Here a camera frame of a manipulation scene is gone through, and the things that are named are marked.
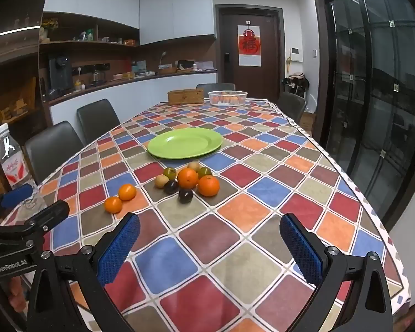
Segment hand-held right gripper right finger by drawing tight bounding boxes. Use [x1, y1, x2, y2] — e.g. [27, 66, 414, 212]
[279, 213, 394, 332]

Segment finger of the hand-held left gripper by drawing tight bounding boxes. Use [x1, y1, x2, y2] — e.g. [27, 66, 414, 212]
[0, 184, 33, 224]
[0, 200, 71, 250]

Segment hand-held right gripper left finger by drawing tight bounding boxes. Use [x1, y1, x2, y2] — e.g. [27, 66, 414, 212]
[27, 212, 141, 332]

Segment orange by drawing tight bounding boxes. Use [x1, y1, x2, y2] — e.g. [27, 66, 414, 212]
[177, 168, 199, 189]
[118, 183, 138, 201]
[197, 175, 221, 197]
[104, 196, 123, 214]

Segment green plate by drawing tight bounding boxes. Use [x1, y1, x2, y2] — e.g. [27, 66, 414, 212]
[147, 127, 224, 160]

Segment person's left hand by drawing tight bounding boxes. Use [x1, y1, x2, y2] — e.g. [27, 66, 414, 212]
[7, 278, 28, 313]

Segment clear plastic water bottle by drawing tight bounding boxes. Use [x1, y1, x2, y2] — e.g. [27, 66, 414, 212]
[0, 123, 47, 215]

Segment grey dining chair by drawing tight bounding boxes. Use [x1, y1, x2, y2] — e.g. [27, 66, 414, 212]
[77, 99, 121, 145]
[277, 92, 307, 125]
[24, 121, 85, 184]
[196, 83, 236, 92]

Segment wooden display cabinet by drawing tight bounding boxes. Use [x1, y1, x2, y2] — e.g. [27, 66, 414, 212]
[0, 7, 44, 191]

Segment black coffee machine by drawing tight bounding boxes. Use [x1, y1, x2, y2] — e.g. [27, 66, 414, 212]
[48, 54, 73, 97]

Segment white kitchen counter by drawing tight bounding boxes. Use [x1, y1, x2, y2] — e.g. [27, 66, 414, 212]
[43, 69, 218, 127]

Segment wicker box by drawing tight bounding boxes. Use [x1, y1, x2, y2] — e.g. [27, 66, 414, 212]
[167, 89, 205, 105]

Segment heap of small oranges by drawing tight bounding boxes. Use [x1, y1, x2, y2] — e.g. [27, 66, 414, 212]
[212, 95, 244, 106]

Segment pile of bags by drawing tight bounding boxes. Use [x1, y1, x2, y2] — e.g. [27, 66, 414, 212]
[281, 72, 310, 97]

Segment white plastic basket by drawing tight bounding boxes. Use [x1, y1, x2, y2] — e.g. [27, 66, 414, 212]
[207, 90, 248, 107]

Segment black glass-door cabinet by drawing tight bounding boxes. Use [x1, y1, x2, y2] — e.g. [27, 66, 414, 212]
[315, 0, 415, 225]

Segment brown door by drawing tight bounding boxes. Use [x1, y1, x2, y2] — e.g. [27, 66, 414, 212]
[215, 4, 285, 92]

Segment white upper cabinets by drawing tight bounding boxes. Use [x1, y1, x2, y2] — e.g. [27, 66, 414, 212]
[43, 0, 217, 45]

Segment wooden wall shelf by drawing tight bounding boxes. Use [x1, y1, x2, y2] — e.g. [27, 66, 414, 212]
[40, 12, 141, 94]

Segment red and white wall calendar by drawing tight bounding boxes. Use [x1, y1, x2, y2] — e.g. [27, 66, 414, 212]
[238, 25, 261, 67]

